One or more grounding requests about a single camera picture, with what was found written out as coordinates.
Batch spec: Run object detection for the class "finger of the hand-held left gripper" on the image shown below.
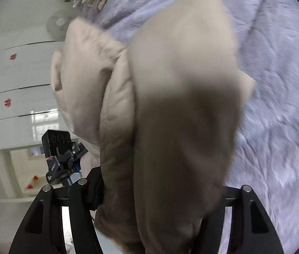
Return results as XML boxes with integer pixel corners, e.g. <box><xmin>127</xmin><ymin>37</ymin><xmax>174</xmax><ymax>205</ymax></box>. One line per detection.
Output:
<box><xmin>69</xmin><ymin>164</ymin><xmax>84</xmax><ymax>184</ymax></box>
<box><xmin>65</xmin><ymin>142</ymin><xmax>90</xmax><ymax>165</ymax></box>

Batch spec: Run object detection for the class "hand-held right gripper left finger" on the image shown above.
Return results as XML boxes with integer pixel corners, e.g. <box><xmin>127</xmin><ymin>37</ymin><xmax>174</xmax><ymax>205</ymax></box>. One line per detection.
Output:
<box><xmin>9</xmin><ymin>167</ymin><xmax>105</xmax><ymax>254</ymax></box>

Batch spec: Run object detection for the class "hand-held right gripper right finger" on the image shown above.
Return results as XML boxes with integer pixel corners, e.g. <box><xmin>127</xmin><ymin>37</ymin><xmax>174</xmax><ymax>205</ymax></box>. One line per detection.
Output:
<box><xmin>200</xmin><ymin>185</ymin><xmax>285</xmax><ymax>254</ymax></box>

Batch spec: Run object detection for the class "beige puffer jacket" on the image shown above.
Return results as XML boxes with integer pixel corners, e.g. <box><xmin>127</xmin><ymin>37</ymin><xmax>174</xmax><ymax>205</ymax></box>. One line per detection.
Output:
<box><xmin>50</xmin><ymin>0</ymin><xmax>257</xmax><ymax>254</ymax></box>

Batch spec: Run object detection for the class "white wardrobe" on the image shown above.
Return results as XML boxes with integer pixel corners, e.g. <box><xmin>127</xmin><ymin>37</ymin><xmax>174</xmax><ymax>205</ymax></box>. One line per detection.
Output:
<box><xmin>0</xmin><ymin>0</ymin><xmax>79</xmax><ymax>153</ymax></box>

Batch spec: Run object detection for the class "lavender fleece blanket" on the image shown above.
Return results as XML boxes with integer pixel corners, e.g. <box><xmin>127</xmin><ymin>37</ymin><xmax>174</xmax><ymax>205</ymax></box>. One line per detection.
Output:
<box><xmin>81</xmin><ymin>0</ymin><xmax>299</xmax><ymax>254</ymax></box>

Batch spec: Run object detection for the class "white standing fan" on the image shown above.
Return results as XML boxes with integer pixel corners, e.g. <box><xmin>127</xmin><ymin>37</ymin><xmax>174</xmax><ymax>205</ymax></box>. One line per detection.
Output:
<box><xmin>46</xmin><ymin>8</ymin><xmax>72</xmax><ymax>42</ymax></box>

